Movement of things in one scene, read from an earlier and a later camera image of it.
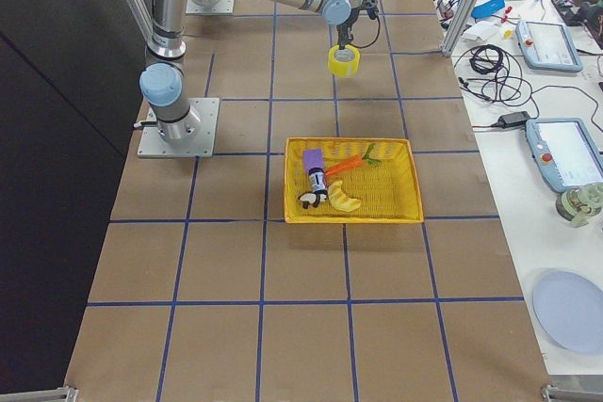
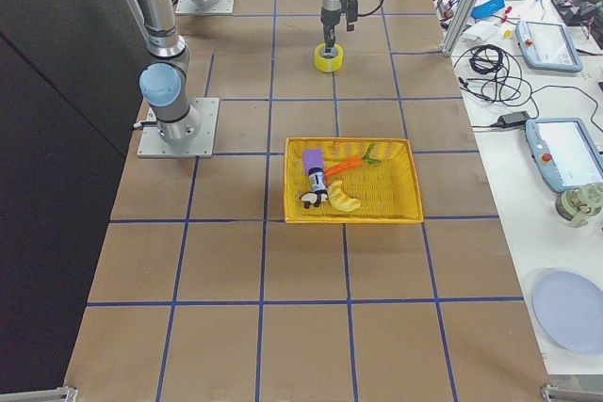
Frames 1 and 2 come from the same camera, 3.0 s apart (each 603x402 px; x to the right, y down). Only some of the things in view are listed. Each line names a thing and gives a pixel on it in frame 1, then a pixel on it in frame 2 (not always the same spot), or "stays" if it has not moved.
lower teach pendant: [566, 152] stays
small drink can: [317, 181] stays
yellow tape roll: [343, 69] → [328, 64]
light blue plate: [569, 307] stays
